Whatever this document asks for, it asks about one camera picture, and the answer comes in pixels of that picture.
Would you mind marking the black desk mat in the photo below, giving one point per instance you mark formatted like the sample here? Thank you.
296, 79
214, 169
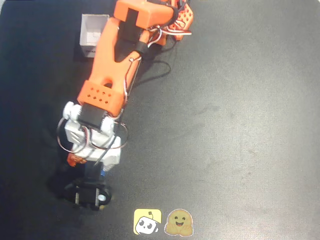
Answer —
225, 125

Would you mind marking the black gripper-mounted camera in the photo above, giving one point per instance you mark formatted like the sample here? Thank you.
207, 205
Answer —
86, 195

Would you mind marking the hugging face emoji sticker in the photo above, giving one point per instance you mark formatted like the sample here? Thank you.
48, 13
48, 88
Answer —
178, 222

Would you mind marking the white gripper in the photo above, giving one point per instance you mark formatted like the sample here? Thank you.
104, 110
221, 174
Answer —
86, 195

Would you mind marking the orange and white robot arm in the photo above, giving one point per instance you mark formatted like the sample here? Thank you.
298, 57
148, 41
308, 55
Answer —
105, 50

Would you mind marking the blue cube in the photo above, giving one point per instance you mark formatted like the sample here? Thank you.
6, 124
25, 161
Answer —
103, 173

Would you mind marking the white cardboard box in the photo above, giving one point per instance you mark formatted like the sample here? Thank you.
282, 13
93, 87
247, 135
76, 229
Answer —
90, 30

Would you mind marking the yellow robot cartoon sticker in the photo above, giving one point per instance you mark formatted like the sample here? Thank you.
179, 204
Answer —
147, 221

